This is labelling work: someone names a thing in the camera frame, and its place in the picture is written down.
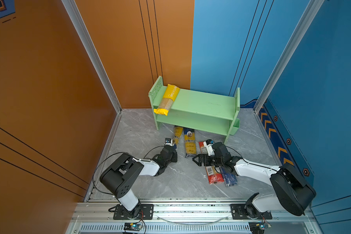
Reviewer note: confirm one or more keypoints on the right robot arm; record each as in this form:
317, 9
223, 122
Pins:
292, 192

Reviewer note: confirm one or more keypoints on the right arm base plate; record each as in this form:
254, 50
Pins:
247, 212

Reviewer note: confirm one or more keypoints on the green two-tier shelf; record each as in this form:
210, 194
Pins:
206, 112

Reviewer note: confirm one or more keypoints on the aluminium front rail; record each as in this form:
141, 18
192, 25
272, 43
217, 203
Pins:
174, 216

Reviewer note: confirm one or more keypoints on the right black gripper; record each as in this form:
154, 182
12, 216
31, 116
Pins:
200, 157

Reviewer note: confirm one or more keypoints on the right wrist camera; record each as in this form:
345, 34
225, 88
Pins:
208, 144

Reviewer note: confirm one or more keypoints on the blue yellow pasta bag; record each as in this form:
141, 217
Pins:
190, 142

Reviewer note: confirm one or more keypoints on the left circuit board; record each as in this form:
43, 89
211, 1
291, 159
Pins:
133, 228

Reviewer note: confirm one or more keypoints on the yellow blue spaghetti bag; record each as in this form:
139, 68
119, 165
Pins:
178, 132

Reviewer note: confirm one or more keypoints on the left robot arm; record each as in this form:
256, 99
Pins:
121, 175

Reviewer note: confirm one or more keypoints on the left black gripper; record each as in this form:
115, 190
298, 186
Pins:
175, 160

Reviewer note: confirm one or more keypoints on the right circuit board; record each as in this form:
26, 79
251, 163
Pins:
259, 228

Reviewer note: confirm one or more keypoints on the circuit board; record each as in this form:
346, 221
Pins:
259, 228
133, 228

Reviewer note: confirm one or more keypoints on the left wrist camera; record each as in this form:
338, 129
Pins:
169, 141

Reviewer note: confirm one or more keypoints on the blue Barilla spaghetti box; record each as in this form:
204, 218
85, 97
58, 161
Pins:
229, 179

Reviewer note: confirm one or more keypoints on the red spaghetti bag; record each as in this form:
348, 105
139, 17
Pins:
213, 176

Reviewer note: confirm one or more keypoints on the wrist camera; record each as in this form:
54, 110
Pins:
169, 141
208, 144

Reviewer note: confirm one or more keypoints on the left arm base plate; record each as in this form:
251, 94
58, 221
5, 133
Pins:
141, 211

